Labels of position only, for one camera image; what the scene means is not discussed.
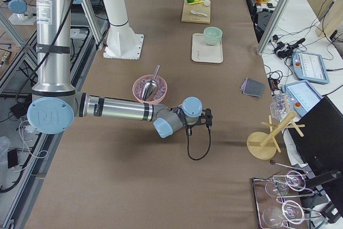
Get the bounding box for blue teach pendant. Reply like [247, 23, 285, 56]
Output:
[281, 80, 323, 117]
[292, 51, 330, 84]

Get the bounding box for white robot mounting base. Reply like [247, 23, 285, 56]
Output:
[103, 0, 144, 60]

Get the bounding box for grey folded cloth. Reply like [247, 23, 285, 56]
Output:
[240, 78, 265, 98]

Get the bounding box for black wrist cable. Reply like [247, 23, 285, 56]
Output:
[187, 124, 212, 161]

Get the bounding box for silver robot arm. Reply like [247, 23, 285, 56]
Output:
[27, 0, 212, 138]

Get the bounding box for wooden cup tree stand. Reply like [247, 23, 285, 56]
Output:
[246, 97, 306, 161]

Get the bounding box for yellow plastic knife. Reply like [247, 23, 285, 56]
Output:
[188, 0, 204, 5]

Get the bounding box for metal ice scoop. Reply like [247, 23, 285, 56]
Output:
[140, 65, 160, 101]

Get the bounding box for large pink ribbed bowl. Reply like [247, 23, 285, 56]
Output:
[132, 75, 168, 105]

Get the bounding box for blue teach pendant near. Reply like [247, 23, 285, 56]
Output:
[281, 80, 323, 117]

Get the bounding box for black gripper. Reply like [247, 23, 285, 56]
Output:
[185, 108, 213, 135]

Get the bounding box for white onion piece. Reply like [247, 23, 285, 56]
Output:
[203, 0, 211, 6]

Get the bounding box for aluminium frame post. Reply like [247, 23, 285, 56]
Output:
[256, 0, 289, 56]

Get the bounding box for white rectangular tray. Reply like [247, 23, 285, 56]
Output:
[191, 33, 223, 64]

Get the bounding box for bamboo cutting board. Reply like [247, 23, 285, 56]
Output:
[181, 0, 211, 24]

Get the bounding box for white ceramic spoon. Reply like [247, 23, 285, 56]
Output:
[190, 10, 208, 17]

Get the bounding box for wine glass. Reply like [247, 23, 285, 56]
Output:
[265, 170, 305, 197]
[262, 200, 304, 228]

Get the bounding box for wine glass lower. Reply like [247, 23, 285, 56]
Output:
[262, 200, 304, 228]

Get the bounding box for black monitor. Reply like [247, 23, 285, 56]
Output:
[289, 97, 342, 189]

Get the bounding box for wine glass upper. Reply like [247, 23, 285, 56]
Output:
[265, 170, 305, 197]

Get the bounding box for mint green bowl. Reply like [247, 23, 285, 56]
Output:
[203, 26, 223, 46]

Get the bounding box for blue teach pendant far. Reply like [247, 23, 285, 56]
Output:
[292, 51, 330, 84]

